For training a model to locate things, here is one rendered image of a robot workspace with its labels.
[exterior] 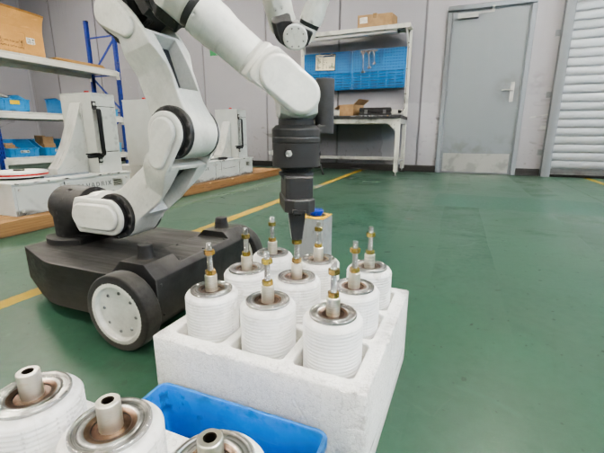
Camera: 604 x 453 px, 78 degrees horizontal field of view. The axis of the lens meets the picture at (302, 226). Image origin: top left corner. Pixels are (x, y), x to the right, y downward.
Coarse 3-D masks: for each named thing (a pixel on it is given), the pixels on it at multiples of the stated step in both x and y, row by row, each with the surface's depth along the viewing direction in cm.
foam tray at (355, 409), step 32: (384, 320) 71; (160, 352) 66; (192, 352) 63; (224, 352) 61; (384, 352) 61; (192, 384) 65; (224, 384) 61; (256, 384) 58; (288, 384) 56; (320, 384) 54; (352, 384) 53; (384, 384) 65; (288, 416) 57; (320, 416) 55; (352, 416) 52; (384, 416) 69; (352, 448) 54
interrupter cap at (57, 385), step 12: (48, 372) 44; (60, 372) 44; (12, 384) 42; (48, 384) 42; (60, 384) 42; (72, 384) 42; (0, 396) 40; (12, 396) 40; (48, 396) 40; (60, 396) 40; (0, 408) 38; (12, 408) 38; (24, 408) 38; (36, 408) 38; (48, 408) 39; (0, 420) 37; (12, 420) 37
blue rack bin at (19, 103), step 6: (12, 96) 462; (18, 96) 458; (0, 102) 424; (6, 102) 430; (12, 102) 435; (18, 102) 441; (24, 102) 447; (0, 108) 425; (6, 108) 431; (12, 108) 436; (18, 108) 442; (24, 108) 449
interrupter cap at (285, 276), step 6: (288, 270) 77; (306, 270) 77; (282, 276) 74; (288, 276) 74; (306, 276) 74; (312, 276) 74; (288, 282) 71; (294, 282) 70; (300, 282) 70; (306, 282) 71
